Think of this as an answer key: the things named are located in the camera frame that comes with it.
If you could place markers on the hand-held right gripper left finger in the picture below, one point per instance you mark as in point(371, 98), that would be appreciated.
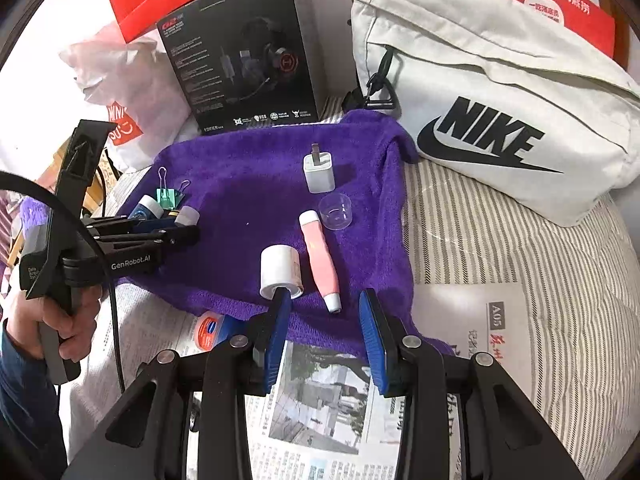
point(277, 340)

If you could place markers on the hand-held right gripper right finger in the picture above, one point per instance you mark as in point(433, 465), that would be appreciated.
point(375, 345)

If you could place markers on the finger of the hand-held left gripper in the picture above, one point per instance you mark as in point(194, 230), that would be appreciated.
point(125, 222)
point(165, 237)

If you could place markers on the small white-capped blue jar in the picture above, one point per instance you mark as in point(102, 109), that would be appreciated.
point(147, 206)

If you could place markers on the small bottle grey cap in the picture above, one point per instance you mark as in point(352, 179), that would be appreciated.
point(187, 216)

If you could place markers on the orange lotion bottle blue label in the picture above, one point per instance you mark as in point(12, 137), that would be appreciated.
point(212, 327)

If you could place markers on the white cylindrical container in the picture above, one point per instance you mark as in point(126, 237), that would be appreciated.
point(280, 270)

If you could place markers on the pink tube white cap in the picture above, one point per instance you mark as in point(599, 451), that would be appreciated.
point(320, 255)

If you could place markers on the clear plastic cup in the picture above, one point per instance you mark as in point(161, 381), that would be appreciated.
point(336, 212)

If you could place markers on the person's left forearm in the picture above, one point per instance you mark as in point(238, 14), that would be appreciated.
point(25, 410)

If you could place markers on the person's left hand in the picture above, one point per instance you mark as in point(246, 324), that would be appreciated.
point(55, 322)

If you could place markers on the green binder clip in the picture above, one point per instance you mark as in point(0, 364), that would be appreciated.
point(167, 197)

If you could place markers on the purple fuzzy object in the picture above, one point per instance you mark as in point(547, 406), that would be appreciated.
point(30, 215)

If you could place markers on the purple fleece towel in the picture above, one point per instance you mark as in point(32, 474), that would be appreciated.
point(240, 200)

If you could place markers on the newspaper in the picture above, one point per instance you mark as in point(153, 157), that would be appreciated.
point(320, 440)

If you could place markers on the white plastic bag red label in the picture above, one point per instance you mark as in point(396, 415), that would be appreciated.
point(125, 90)

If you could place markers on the striped bed sheet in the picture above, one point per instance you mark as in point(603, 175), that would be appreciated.
point(500, 260)

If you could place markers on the white charger plug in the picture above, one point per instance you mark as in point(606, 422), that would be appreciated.
point(318, 172)

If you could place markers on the black headset box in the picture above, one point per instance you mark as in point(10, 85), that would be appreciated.
point(240, 60)

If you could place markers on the white canvas bag black logo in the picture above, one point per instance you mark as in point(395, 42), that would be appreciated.
point(475, 110)

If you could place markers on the red cardboard box white print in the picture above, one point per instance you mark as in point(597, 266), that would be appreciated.
point(540, 0)

